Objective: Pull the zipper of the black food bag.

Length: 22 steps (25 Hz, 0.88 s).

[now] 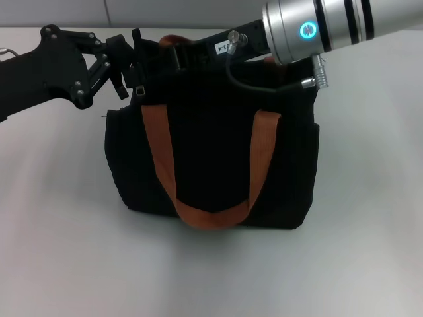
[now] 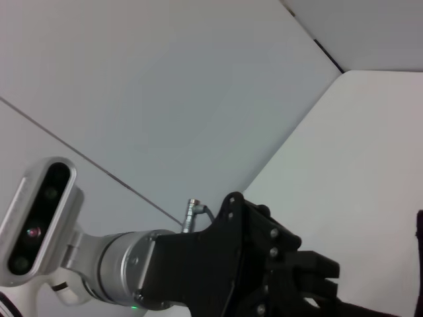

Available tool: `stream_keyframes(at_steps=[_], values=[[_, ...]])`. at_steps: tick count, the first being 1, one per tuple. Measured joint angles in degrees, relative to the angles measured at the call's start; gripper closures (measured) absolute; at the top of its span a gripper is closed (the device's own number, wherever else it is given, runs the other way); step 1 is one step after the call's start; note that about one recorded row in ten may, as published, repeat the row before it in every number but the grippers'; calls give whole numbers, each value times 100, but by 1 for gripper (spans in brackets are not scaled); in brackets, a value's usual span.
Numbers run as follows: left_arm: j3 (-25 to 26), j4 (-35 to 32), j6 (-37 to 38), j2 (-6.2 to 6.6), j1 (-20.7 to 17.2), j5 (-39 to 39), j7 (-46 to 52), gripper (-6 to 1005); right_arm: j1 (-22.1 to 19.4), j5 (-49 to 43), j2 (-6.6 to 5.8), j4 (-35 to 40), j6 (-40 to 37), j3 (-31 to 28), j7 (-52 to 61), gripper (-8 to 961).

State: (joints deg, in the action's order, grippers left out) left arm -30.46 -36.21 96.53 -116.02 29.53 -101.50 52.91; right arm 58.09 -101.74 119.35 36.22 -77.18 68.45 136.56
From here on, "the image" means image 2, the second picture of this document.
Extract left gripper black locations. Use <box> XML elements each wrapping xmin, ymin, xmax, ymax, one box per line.
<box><xmin>137</xmin><ymin>191</ymin><xmax>341</xmax><ymax>317</ymax></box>

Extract black canvas bag orange handles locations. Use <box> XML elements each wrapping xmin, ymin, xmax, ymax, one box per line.
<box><xmin>303</xmin><ymin>209</ymin><xmax>423</xmax><ymax>317</ymax></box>

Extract left gripper cable with connector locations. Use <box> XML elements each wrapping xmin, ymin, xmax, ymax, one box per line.
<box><xmin>180</xmin><ymin>197</ymin><xmax>217</xmax><ymax>234</ymax></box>

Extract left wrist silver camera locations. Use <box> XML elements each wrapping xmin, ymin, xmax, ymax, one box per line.
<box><xmin>0</xmin><ymin>157</ymin><xmax>85</xmax><ymax>287</ymax></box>

